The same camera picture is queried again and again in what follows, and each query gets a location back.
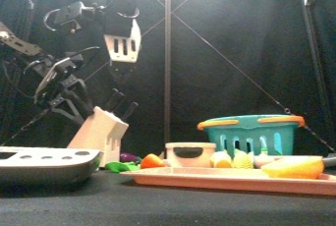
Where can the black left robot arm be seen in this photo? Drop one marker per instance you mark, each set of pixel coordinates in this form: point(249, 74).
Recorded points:
point(18, 44)

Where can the yellow orange toy squash half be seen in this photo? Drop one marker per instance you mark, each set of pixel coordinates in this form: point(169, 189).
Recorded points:
point(294, 168)

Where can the white toy knife block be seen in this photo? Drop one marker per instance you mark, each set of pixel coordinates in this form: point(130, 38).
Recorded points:
point(101, 135)

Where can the grey toy stove top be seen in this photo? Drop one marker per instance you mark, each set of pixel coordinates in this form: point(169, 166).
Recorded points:
point(46, 164)

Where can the purple toy eggplant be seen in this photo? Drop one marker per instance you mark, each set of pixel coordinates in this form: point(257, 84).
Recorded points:
point(130, 157)

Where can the green toy leafy vegetable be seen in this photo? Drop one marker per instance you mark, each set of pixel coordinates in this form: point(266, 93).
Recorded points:
point(119, 166)

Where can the orange toy fruit piece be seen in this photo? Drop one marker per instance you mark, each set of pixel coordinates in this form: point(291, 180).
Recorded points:
point(151, 162)

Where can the pale yellow toy corn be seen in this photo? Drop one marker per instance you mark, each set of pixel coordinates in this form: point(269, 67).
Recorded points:
point(243, 160)

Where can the green white toy in basket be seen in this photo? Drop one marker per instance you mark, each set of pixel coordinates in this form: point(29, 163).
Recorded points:
point(265, 147)

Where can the pink plastic tray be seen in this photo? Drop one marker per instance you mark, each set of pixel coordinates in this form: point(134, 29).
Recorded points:
point(227, 179)

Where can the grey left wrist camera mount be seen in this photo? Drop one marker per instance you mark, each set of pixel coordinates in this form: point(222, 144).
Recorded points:
point(49, 78)

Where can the vertical metal frame pole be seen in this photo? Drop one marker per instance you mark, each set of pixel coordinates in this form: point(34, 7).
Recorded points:
point(167, 72)

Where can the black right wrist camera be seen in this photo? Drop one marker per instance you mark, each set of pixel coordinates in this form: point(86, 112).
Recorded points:
point(77, 13)

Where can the slanted dark frame pole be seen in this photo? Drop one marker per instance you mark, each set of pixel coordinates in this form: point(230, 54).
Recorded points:
point(317, 59)

